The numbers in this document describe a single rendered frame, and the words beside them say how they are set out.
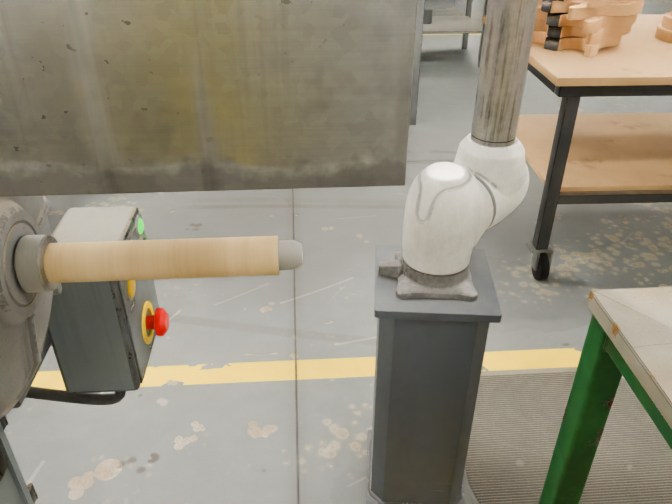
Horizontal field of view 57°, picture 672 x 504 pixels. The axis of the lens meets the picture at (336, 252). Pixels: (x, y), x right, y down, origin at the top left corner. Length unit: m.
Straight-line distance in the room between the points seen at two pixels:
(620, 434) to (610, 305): 1.18
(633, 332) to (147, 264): 0.74
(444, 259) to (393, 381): 0.34
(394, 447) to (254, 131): 1.43
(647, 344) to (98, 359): 0.77
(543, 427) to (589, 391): 1.00
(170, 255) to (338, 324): 1.95
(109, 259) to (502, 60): 1.04
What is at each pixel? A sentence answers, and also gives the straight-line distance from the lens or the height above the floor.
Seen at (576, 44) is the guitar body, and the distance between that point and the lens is 2.76.
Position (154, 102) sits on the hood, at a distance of 0.29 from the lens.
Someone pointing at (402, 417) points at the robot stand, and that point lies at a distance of 1.59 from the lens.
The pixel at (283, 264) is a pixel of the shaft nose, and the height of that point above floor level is 1.25.
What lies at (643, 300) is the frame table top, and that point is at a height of 0.93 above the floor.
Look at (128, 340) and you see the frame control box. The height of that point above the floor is 1.01.
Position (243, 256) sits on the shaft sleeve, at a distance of 0.49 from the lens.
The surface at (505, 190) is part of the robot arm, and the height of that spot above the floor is 0.90.
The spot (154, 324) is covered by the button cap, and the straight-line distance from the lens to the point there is 0.89.
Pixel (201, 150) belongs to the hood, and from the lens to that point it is 0.29.
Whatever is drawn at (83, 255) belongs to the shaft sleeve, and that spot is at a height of 1.26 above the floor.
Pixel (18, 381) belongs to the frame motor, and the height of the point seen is 1.16.
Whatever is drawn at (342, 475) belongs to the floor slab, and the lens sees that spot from 1.92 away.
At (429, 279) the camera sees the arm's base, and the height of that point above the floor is 0.74.
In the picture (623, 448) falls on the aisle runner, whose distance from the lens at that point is 2.17.
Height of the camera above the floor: 1.52
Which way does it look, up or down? 32 degrees down
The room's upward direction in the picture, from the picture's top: straight up
